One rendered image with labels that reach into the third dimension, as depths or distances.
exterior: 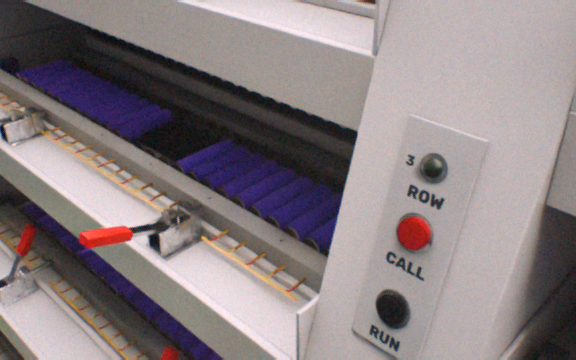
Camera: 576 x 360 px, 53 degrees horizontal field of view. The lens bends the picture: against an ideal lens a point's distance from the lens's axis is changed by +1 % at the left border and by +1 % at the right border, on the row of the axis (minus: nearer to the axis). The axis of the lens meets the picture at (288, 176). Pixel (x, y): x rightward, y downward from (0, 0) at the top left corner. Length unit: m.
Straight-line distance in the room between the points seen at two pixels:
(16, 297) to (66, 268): 0.06
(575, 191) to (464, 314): 0.08
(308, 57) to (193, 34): 0.10
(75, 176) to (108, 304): 0.16
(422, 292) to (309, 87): 0.13
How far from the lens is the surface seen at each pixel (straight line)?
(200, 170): 0.52
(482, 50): 0.27
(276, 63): 0.35
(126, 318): 0.65
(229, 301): 0.41
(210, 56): 0.39
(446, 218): 0.28
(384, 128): 0.29
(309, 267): 0.40
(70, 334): 0.69
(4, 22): 0.84
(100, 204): 0.53
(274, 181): 0.50
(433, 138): 0.28
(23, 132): 0.67
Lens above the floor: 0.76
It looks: 19 degrees down
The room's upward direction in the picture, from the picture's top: 12 degrees clockwise
